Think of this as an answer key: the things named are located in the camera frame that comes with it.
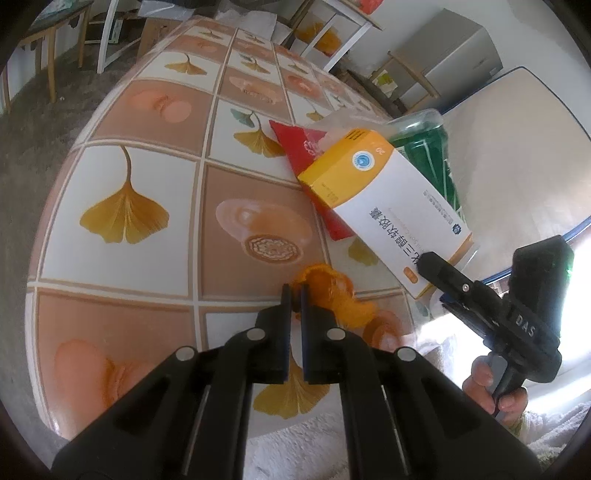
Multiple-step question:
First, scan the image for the silver refrigerator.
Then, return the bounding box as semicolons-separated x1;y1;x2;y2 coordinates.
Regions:
406;8;504;109

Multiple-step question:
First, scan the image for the leaf patterned tablecloth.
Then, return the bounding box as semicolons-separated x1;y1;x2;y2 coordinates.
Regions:
28;14;462;439

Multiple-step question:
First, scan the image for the orange and white carton box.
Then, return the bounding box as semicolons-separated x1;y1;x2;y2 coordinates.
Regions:
298;129;476;301

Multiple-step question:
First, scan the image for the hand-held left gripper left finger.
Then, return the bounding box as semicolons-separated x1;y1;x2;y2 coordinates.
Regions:
51;282;293;480

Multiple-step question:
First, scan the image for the orange peel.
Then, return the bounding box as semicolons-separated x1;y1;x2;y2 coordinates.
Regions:
291;263;377;335

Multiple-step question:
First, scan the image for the cardboard box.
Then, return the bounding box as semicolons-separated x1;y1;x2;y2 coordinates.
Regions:
139;18;185;47

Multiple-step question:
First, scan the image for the person's right hand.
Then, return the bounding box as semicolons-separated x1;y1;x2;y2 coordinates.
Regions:
463;355;529;428

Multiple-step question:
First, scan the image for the yellow cloth bag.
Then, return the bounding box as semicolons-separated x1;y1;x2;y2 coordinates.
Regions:
293;23;345;58

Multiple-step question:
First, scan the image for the white side table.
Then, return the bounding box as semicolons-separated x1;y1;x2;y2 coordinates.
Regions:
95;0;384;75

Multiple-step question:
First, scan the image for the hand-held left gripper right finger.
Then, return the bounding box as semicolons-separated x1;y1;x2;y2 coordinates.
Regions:
300;282;543;480

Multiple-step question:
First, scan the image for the green bottle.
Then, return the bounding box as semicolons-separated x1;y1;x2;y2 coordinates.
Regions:
387;108;467;222

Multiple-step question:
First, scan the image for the red snack bag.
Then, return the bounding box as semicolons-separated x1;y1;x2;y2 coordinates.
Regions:
269;120;358;241

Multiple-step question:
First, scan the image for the wooden side table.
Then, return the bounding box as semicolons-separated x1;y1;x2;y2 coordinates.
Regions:
0;0;95;114

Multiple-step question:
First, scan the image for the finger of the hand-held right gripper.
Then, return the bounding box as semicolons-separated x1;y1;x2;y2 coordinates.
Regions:
418;251;509;319
438;293;502;344

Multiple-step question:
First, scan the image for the white mattress with blue edge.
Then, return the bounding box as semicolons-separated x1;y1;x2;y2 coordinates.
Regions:
438;67;591;278

